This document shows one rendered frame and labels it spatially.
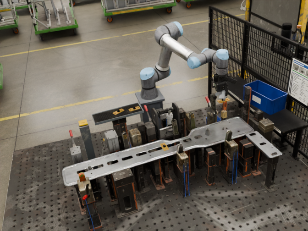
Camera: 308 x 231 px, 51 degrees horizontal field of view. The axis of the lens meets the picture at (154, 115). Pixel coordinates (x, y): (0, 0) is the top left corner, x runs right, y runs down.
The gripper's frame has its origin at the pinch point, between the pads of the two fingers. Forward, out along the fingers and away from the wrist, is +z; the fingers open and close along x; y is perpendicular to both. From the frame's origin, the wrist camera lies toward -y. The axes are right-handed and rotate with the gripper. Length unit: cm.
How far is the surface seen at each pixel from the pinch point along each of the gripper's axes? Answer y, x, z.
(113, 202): 89, 7, 56
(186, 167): 40, 22, 30
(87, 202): 106, 24, 31
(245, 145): -6.4, 20.5, 28.7
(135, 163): 70, 8, 26
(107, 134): 81, -17, 15
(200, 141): 20.8, 5.4, 26.5
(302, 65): -55, 9, -15
